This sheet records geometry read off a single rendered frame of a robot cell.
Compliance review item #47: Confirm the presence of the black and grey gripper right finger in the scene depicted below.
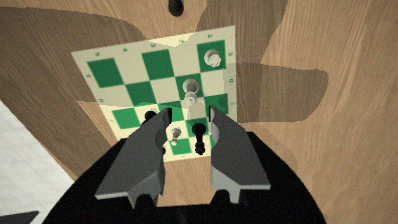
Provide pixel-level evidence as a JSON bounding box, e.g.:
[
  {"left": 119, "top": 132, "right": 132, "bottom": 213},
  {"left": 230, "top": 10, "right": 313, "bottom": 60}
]
[{"left": 209, "top": 105, "right": 327, "bottom": 224}]

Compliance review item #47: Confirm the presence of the green and cream chessboard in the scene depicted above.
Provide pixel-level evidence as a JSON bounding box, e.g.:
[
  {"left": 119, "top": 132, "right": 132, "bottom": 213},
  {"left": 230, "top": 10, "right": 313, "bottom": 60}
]
[{"left": 71, "top": 25, "right": 237, "bottom": 162}]

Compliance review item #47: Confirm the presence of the white pawn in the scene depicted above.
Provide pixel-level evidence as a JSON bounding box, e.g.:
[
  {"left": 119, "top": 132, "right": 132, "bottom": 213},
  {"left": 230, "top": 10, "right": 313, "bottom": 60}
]
[{"left": 171, "top": 128, "right": 181, "bottom": 146}]

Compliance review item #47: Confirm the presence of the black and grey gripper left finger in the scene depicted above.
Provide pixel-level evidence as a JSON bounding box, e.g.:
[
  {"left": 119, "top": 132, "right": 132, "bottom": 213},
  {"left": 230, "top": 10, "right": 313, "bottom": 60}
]
[{"left": 41, "top": 107, "right": 172, "bottom": 224}]

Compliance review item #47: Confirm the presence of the white chess rook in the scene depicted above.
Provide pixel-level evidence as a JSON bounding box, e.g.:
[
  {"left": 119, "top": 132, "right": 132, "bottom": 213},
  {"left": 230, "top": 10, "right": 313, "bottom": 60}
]
[{"left": 204, "top": 49, "right": 221, "bottom": 67}]

